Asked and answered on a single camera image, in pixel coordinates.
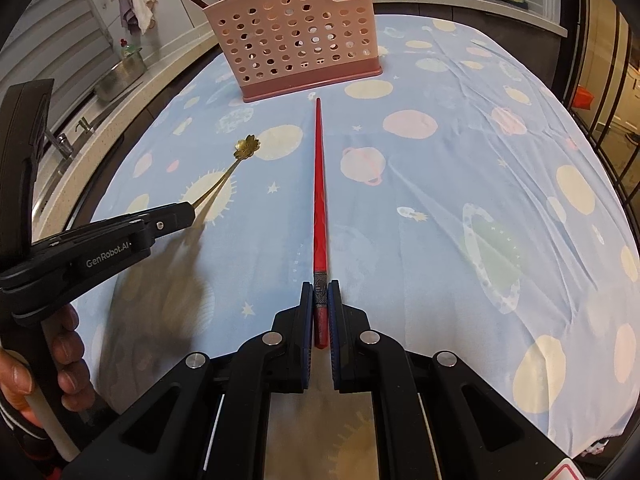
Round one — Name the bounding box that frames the gold flower spoon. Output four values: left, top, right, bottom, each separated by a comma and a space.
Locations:
192, 133, 263, 209

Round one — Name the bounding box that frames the blue planet print tablecloth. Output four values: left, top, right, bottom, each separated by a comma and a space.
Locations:
75, 12, 640, 480

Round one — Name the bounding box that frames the bright red chopstick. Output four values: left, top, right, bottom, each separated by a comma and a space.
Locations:
311, 98, 331, 351

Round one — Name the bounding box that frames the person's left hand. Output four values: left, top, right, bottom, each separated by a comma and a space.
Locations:
0, 304, 92, 428

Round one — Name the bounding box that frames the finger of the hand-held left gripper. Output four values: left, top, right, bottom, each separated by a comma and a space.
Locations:
115, 201, 197, 243

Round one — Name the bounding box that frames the chrome faucet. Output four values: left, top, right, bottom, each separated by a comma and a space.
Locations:
45, 117, 96, 161

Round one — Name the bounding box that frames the purple hanging cloth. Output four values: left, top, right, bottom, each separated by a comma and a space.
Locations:
118, 0, 141, 36

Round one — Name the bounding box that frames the pink perforated utensil holder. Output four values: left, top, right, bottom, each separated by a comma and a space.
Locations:
202, 0, 385, 104

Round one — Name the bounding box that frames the black framed glass door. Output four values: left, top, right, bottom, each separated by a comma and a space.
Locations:
560, 0, 640, 241

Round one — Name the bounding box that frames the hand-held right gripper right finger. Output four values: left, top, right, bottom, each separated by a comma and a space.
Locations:
327, 280, 572, 480

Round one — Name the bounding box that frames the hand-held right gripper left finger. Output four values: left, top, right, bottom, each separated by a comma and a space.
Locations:
59, 281, 315, 480

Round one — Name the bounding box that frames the white hanging towel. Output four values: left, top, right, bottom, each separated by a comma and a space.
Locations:
127, 0, 156, 36

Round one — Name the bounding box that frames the steel basin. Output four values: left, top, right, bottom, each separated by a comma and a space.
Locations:
94, 49, 147, 103

